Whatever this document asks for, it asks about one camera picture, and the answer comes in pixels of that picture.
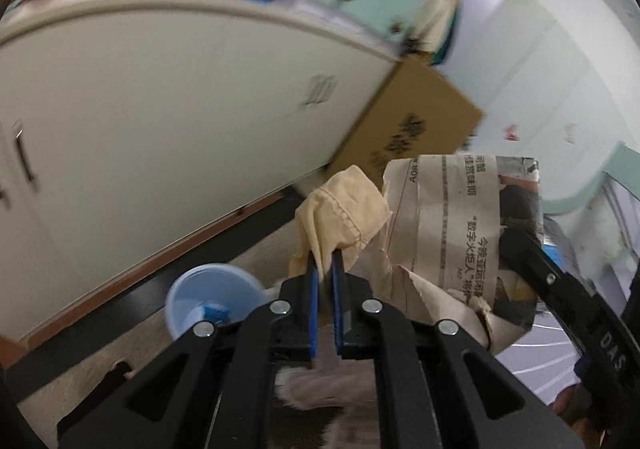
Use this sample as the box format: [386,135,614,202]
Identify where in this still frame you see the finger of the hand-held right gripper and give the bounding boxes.
[499,228,597,356]

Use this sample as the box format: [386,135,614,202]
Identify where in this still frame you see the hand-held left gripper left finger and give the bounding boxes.
[56,253,321,449]

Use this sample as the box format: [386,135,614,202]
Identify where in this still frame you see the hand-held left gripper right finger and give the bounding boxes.
[331,249,587,449]

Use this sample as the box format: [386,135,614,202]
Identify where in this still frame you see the beige cloth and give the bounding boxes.
[287,164,393,290]

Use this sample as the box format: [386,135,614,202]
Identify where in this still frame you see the newspaper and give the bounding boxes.
[360,154,543,355]

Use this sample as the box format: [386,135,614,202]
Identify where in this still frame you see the person's right hand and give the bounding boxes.
[552,381,601,432]

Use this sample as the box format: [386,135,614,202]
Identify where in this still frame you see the pale pink fluffy cloth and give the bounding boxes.
[275,361,381,412]

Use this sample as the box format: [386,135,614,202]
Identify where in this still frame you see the white printed bed panel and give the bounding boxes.
[595,174,640,300]

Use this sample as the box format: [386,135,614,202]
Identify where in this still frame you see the small blue wrapper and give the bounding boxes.
[202,305,231,325]

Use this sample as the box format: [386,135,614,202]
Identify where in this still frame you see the brown cardboard box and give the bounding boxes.
[292,54,486,200]

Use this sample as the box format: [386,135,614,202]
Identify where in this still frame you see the white wardrobe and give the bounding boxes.
[442,0,640,210]

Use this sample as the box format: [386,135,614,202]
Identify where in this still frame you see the beige cabinet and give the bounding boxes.
[0,0,401,345]

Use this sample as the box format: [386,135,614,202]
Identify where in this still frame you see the teal hanging garment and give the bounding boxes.
[432,14,460,66]

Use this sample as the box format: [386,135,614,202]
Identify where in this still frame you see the cream hanging garment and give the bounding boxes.
[417,0,462,52]

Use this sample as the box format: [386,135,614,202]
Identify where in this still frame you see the mint bed frame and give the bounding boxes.
[540,142,633,217]

